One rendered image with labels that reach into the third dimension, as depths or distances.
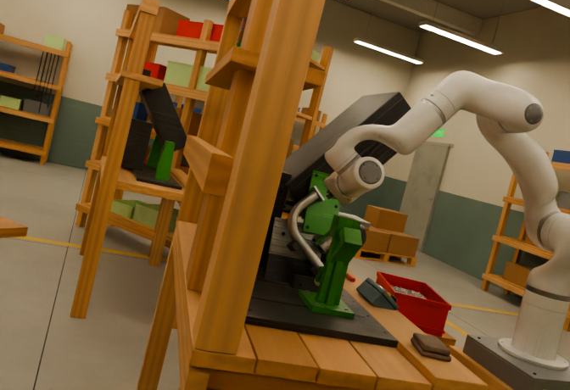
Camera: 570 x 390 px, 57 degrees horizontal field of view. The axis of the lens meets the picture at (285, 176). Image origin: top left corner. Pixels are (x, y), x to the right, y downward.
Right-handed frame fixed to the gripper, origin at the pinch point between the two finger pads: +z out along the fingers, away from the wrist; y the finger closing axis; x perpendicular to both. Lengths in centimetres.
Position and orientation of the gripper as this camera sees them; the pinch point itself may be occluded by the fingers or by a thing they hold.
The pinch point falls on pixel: (332, 193)
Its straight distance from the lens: 162.9
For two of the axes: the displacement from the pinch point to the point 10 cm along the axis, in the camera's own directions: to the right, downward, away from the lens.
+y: -6.5, -7.6, 0.1
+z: -2.2, 2.0, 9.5
